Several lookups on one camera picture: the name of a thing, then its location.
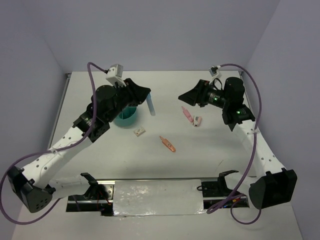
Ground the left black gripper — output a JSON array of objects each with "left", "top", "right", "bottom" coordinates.
[{"left": 105, "top": 78, "right": 151, "bottom": 123}]

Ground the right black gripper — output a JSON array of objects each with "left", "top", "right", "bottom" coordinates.
[{"left": 177, "top": 79, "right": 229, "bottom": 109}]

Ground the blue highlighter marker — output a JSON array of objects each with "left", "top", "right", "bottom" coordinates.
[{"left": 146, "top": 93, "right": 156, "bottom": 116}]

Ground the white eraser box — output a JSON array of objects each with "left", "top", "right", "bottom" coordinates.
[{"left": 133, "top": 127, "right": 146, "bottom": 137}]

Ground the orange utility cutter pen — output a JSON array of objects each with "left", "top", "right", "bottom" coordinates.
[{"left": 159, "top": 136, "right": 176, "bottom": 153}]

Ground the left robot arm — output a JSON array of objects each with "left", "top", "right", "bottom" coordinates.
[{"left": 7, "top": 78, "right": 151, "bottom": 213}]

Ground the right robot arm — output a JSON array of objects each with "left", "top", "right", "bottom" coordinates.
[{"left": 178, "top": 77, "right": 298, "bottom": 210}]

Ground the teal round organizer container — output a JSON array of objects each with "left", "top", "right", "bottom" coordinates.
[{"left": 113, "top": 106, "right": 138, "bottom": 128}]

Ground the silver foil cover plate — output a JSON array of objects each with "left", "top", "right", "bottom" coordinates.
[{"left": 113, "top": 179, "right": 205, "bottom": 217}]

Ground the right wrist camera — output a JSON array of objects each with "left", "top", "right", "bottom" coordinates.
[{"left": 208, "top": 65, "right": 221, "bottom": 81}]

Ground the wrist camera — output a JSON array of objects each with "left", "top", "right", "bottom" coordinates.
[
  {"left": 208, "top": 65, "right": 221, "bottom": 81},
  {"left": 105, "top": 64, "right": 125, "bottom": 87}
]

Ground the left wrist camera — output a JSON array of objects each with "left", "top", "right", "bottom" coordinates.
[{"left": 105, "top": 64, "right": 125, "bottom": 87}]

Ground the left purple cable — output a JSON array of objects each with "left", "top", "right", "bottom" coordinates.
[{"left": 0, "top": 62, "right": 108, "bottom": 225}]

